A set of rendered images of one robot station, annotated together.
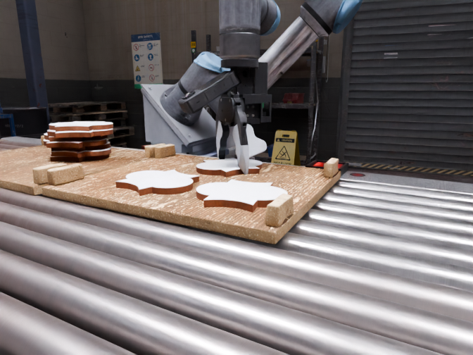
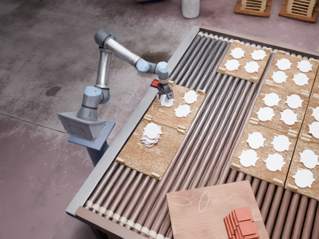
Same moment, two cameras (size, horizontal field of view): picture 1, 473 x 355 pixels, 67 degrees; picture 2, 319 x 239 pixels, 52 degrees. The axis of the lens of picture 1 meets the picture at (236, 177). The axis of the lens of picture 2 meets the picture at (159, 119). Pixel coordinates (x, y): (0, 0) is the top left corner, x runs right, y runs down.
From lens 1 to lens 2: 2.54 m
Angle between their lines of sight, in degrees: 78
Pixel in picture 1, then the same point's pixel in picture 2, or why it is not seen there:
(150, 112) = (92, 127)
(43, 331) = (229, 111)
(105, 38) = not seen: outside the picture
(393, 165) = not seen: outside the picture
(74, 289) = (221, 112)
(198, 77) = (99, 98)
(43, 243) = (210, 121)
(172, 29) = not seen: outside the picture
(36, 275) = (219, 117)
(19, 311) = (226, 114)
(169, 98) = (95, 116)
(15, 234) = (207, 126)
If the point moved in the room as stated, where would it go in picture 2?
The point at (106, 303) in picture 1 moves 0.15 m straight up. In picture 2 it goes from (223, 108) to (225, 94)
